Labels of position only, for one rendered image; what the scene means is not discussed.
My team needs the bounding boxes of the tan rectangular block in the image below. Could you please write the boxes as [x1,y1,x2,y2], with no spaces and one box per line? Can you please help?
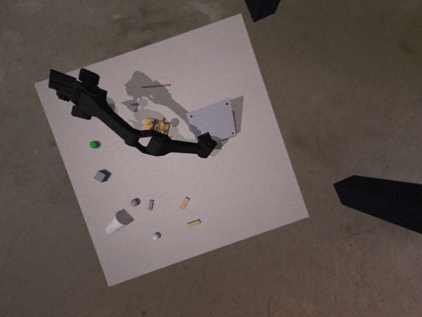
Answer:
[180,197,189,210]
[187,220,200,227]

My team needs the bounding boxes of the green ball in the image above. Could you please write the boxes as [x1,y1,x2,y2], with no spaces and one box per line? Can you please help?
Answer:
[90,141,99,149]

